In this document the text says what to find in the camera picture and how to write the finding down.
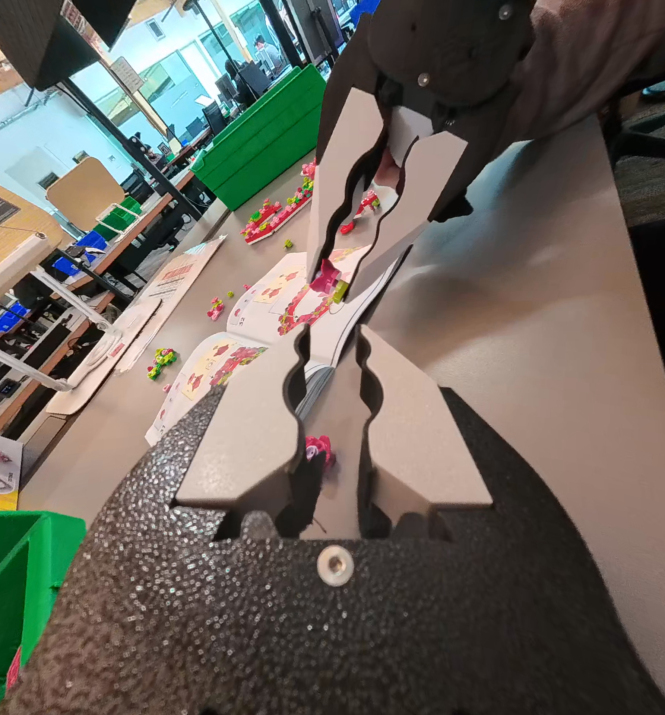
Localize dark upright pole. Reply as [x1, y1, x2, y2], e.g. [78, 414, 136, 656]
[195, 0, 244, 68]

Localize lego instruction booklet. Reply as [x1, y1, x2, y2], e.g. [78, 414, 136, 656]
[145, 245, 417, 448]

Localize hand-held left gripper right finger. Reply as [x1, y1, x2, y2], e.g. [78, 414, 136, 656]
[356, 325, 493, 517]

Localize white stand frame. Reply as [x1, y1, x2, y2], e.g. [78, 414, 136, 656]
[0, 267, 162, 415]

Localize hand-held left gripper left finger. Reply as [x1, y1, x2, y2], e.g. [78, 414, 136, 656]
[175, 324, 311, 514]

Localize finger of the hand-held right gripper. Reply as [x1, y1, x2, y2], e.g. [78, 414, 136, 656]
[345, 130, 469, 306]
[306, 88, 393, 285]

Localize person's right forearm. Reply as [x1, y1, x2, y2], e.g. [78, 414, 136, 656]
[491, 0, 665, 163]

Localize green pink lego cluster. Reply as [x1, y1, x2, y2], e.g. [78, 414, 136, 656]
[147, 347, 178, 382]

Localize small wooden tray top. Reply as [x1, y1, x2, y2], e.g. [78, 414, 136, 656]
[46, 156, 126, 231]

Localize large green plastic bin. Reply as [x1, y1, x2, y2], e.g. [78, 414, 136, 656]
[191, 64, 329, 211]

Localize black office chair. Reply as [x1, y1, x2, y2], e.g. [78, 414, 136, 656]
[609, 75, 665, 163]

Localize pink lego flower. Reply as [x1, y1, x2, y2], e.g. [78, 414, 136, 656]
[304, 435, 336, 478]

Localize large wooden tray top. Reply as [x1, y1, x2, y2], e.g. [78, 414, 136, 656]
[0, 172, 60, 297]

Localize flattened cardboard box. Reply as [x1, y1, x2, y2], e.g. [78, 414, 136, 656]
[117, 236, 228, 374]

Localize small green bins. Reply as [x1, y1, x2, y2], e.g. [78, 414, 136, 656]
[94, 196, 143, 241]

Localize blue storage bins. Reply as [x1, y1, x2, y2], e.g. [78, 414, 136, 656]
[52, 232, 110, 280]
[0, 302, 31, 336]

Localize magenta lego flower lime base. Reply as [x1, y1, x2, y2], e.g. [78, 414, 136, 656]
[309, 258, 351, 306]

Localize black frame post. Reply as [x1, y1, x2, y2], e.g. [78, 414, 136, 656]
[58, 78, 210, 224]

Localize red lego heart frame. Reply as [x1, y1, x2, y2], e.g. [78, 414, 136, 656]
[239, 159, 382, 247]

